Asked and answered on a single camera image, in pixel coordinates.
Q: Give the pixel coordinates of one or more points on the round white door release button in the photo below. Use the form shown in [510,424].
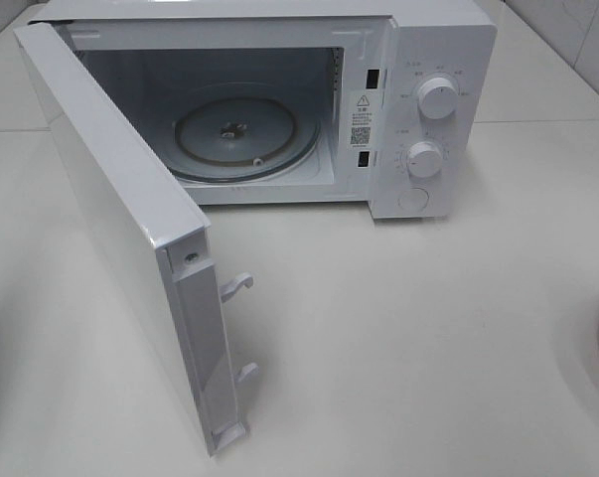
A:
[413,201]

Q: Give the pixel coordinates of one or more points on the white microwave oven body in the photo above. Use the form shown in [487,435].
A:
[359,62]

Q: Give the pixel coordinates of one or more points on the glass microwave turntable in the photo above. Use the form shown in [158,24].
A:
[239,132]

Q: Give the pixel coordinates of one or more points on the white microwave knob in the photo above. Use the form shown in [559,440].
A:
[437,96]
[424,159]

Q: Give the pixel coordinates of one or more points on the white microwave door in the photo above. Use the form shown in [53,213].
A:
[151,233]

